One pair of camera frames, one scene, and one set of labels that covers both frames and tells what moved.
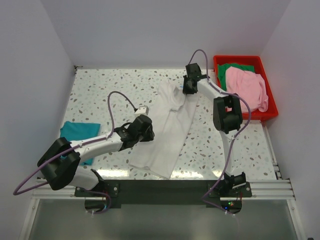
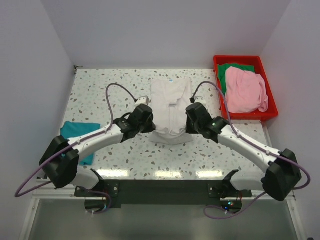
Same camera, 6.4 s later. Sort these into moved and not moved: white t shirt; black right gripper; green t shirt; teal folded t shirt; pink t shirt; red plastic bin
Moved: black right gripper; white t shirt
Not moved: teal folded t shirt; red plastic bin; green t shirt; pink t shirt
